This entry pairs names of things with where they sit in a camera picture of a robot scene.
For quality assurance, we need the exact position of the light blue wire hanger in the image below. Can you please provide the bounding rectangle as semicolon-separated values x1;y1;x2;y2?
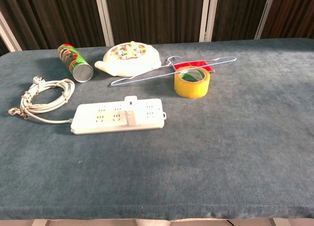
110;55;237;87

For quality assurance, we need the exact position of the yellow packing tape roll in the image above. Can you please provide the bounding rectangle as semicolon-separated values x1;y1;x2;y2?
174;66;211;99

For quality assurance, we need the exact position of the dark brown slatted screen panel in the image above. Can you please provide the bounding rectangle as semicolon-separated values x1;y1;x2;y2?
0;0;106;50
261;0;314;40
104;0;206;46
212;0;270;42

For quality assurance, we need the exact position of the green printed chips can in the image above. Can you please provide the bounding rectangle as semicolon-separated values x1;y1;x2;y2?
57;43;94;83

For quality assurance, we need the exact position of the white power strip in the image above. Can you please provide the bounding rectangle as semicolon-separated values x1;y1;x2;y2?
70;95;167;135

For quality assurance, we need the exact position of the white round fishing toy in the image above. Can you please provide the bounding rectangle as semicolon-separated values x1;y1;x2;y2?
94;41;162;77

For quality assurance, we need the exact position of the golden twist tie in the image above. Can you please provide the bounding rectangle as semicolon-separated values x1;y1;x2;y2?
8;107;30;120

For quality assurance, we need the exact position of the blue table cloth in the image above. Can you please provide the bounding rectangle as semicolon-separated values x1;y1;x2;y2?
0;37;314;221

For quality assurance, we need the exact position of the red flat pouch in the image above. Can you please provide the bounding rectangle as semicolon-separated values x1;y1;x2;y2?
172;60;216;74

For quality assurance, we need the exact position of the white cable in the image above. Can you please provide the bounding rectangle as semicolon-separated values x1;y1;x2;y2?
20;75;76;125

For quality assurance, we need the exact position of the white metal screen post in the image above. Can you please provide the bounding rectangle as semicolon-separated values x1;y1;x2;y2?
254;0;277;40
0;10;23;52
94;0;115;47
199;0;219;43

